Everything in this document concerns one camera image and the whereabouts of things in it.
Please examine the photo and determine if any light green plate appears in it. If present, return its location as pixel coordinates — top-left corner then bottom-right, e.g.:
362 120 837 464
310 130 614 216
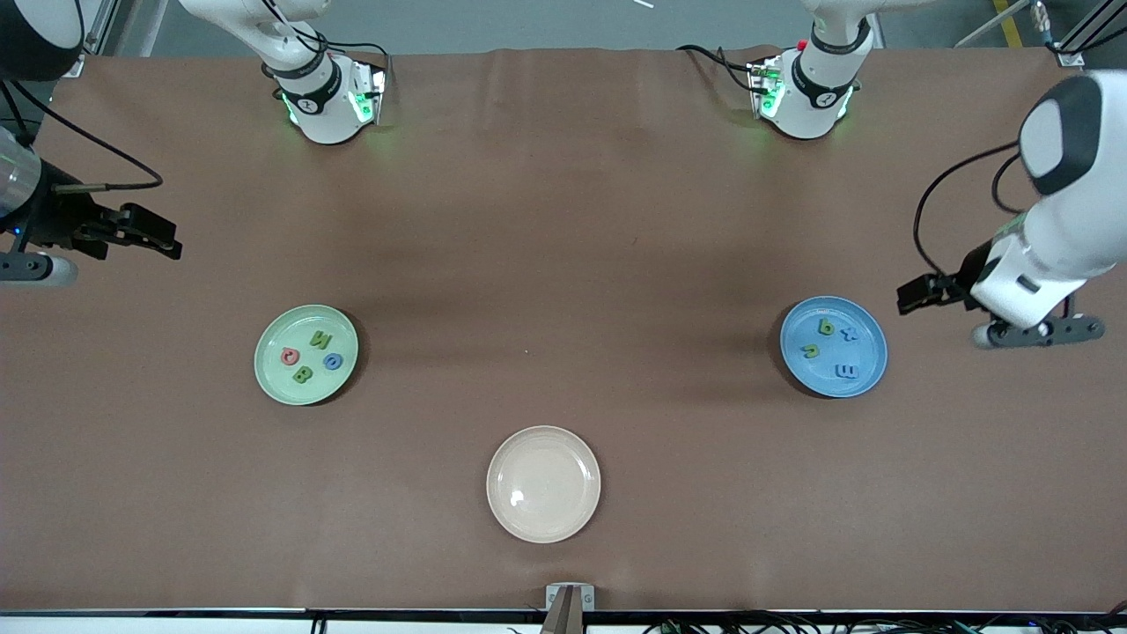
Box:
254 304 360 407

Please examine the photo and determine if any black left base cable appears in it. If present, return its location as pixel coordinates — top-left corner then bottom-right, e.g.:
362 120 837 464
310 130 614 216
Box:
676 44 760 93

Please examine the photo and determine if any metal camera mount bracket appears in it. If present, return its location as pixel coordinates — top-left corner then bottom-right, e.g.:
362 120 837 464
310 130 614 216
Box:
540 583 596 634

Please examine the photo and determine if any tangled black cable bundle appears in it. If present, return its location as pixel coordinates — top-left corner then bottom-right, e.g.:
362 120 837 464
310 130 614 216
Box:
643 612 1127 634

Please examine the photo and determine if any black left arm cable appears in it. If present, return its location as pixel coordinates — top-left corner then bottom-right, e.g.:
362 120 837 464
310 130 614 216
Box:
913 141 1027 283

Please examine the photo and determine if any brown table mat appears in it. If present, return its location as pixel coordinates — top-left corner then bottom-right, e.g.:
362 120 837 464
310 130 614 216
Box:
0 46 1127 615

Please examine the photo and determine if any beige plate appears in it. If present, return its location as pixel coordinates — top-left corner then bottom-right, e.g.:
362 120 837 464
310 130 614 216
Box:
486 425 602 544

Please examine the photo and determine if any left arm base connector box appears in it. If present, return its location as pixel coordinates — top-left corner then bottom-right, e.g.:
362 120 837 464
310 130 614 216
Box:
747 55 787 120

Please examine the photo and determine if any aluminium frame profile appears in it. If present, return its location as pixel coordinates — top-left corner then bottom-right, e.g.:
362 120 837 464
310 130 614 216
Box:
1057 0 1127 67
53 0 120 78

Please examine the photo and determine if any blue plate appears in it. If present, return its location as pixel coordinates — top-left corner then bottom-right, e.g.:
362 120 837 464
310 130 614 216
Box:
779 295 888 399

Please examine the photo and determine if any black right base cable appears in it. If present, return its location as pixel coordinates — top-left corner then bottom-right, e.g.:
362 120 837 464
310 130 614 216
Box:
291 25 393 64

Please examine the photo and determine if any black table edge rail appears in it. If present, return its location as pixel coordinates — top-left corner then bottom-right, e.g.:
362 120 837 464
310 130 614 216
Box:
0 606 1127 619

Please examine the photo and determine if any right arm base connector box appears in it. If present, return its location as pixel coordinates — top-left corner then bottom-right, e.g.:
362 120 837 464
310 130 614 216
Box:
346 58 389 125

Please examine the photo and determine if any black base cable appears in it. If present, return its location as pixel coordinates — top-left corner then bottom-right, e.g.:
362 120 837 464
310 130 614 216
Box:
676 44 760 93
291 25 393 64

